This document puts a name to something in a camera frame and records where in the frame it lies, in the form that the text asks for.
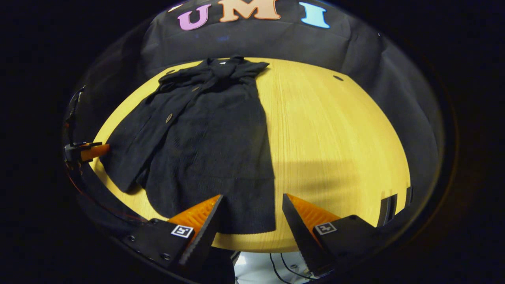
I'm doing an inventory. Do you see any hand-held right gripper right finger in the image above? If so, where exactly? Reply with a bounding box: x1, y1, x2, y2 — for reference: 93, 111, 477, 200
282, 193, 389, 277

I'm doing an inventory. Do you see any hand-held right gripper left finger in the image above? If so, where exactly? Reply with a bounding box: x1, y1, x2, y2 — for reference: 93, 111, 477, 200
120, 194, 224, 277

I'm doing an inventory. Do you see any black button-up jacket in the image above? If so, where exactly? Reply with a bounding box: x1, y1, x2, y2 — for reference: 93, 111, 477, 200
99, 55, 277, 234

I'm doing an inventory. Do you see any dark slatted object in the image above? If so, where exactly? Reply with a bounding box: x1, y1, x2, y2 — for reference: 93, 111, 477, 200
378, 185, 413, 228

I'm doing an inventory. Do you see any black cable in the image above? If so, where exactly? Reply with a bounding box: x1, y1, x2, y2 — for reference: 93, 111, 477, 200
270, 254, 294, 284
280, 253, 318, 281

